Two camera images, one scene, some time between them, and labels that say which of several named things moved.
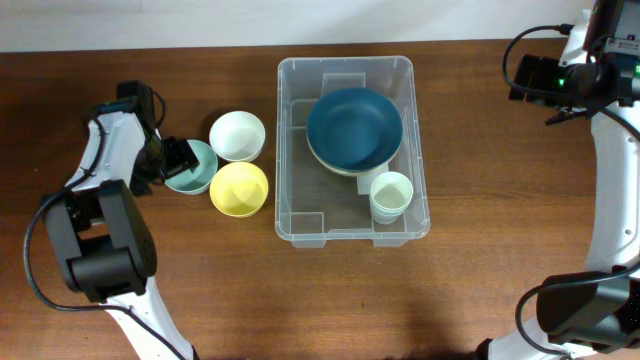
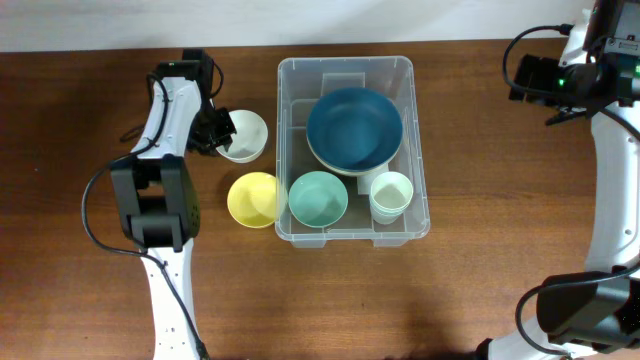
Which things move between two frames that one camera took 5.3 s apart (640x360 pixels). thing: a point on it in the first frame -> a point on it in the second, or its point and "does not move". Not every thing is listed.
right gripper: x=545 y=68 does not move
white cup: x=390 y=196 does not move
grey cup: x=387 y=210 does not move
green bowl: x=192 y=182 -> x=318 y=199
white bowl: x=237 y=136 does not move
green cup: x=388 y=206 does not move
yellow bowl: x=239 y=189 -> x=257 y=200
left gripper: x=183 y=156 -> x=209 y=142
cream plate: x=351 y=173 does not move
